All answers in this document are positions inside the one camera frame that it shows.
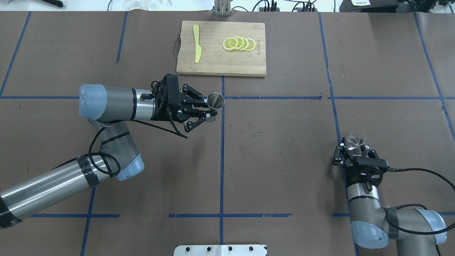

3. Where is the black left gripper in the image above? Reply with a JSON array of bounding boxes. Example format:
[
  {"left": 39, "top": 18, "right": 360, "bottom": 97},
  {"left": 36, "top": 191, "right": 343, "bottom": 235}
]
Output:
[{"left": 151, "top": 74, "right": 218, "bottom": 133}]

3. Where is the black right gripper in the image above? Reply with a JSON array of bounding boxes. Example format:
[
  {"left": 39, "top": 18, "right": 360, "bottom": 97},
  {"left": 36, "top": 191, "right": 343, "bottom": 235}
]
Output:
[{"left": 332, "top": 144, "right": 390, "bottom": 185}]

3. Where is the clear glass beaker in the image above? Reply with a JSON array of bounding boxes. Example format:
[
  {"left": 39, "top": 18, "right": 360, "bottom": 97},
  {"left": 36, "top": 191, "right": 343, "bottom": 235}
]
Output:
[{"left": 346, "top": 131, "right": 366, "bottom": 150}]

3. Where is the steel jigger measuring cup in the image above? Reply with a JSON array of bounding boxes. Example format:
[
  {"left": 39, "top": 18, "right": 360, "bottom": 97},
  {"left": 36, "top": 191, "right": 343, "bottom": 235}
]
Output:
[{"left": 205, "top": 92, "right": 225, "bottom": 123}]

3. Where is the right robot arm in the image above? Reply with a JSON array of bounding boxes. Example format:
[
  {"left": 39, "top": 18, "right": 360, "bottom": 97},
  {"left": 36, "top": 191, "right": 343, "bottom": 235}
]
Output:
[{"left": 332, "top": 137, "right": 454, "bottom": 256}]

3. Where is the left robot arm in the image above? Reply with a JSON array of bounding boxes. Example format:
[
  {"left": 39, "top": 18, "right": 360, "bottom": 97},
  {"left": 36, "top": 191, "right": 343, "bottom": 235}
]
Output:
[{"left": 1, "top": 74, "right": 218, "bottom": 229}]

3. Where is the bamboo cutting board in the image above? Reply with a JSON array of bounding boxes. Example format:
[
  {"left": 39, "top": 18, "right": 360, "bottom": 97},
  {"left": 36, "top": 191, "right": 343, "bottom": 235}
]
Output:
[{"left": 176, "top": 21, "right": 267, "bottom": 77}]

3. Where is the yellow plastic knife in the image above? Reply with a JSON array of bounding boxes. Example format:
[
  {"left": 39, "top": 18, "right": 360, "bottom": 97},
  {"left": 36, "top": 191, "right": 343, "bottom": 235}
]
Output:
[{"left": 192, "top": 24, "right": 203, "bottom": 64}]

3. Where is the lemon slice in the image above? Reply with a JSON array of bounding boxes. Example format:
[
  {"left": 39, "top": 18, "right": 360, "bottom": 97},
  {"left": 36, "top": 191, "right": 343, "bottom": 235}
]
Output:
[
  {"left": 245, "top": 38, "right": 256, "bottom": 52},
  {"left": 235, "top": 36, "right": 245, "bottom": 50},
  {"left": 222, "top": 37, "right": 238, "bottom": 51},
  {"left": 239, "top": 38, "right": 249, "bottom": 51}
]

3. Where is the aluminium frame post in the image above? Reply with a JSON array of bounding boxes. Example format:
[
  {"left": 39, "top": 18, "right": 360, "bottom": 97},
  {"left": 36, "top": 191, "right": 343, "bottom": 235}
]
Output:
[{"left": 213, "top": 0, "right": 232, "bottom": 17}]

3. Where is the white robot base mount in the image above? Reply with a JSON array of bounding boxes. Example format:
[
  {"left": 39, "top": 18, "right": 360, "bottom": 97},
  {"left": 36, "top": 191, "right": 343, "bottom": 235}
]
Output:
[{"left": 173, "top": 244, "right": 268, "bottom": 256}]

